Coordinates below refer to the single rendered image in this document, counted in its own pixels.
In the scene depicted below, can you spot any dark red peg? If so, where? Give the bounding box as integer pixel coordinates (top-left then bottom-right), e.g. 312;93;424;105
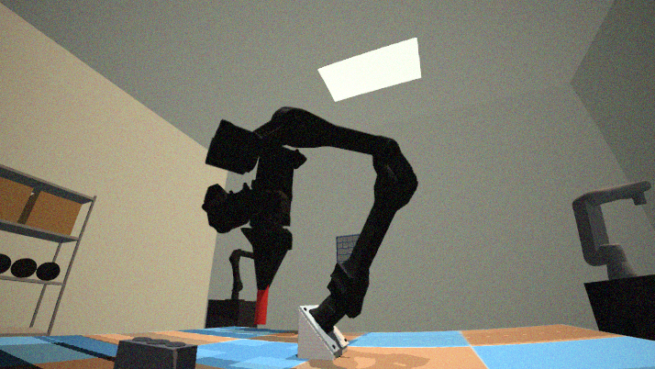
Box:
254;286;269;325

